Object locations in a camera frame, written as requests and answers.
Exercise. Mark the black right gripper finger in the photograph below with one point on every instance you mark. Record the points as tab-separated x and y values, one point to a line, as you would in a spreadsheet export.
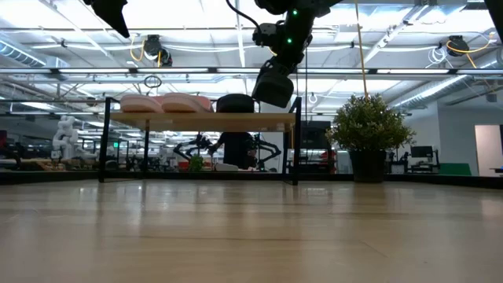
290	74
266	71

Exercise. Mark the person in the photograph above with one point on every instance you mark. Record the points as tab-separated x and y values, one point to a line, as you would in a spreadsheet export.
236	151

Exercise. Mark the black computer monitor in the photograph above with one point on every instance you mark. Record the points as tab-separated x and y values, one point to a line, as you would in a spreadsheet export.
421	151

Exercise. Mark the black background cabinet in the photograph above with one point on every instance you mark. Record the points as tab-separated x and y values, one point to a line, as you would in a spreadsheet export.
314	137

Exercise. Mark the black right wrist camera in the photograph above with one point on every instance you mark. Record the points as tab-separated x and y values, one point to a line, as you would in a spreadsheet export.
267	35

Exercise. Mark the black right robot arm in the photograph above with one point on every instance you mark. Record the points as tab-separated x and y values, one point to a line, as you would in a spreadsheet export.
292	23

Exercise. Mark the wooden shelf black metal frame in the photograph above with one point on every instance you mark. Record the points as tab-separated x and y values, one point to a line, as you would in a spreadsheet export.
204	121

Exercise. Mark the small green background plant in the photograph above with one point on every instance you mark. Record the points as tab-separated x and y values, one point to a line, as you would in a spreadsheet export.
195	163

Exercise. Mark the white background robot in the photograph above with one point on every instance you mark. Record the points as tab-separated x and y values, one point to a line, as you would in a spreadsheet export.
64	137

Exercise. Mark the green potted plant black pot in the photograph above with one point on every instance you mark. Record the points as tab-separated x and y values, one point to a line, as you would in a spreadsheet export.
369	126

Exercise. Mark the long ceiling light rail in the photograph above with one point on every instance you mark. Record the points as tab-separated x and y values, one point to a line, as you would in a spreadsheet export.
177	71

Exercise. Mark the pink foam slide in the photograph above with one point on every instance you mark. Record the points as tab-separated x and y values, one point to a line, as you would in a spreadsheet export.
184	103
139	105

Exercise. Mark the black background robot arm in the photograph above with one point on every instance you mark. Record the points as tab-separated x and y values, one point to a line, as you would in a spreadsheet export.
192	143
269	148

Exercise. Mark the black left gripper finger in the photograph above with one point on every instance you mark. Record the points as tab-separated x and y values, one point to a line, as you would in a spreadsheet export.
112	13

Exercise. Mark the silver ceiling duct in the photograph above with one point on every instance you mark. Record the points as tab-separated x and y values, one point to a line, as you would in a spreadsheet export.
432	92

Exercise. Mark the green background panel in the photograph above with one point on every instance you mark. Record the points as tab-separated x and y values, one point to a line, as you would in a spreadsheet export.
455	169

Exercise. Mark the black table edge rail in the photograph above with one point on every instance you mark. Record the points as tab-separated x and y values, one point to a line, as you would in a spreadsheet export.
47	177

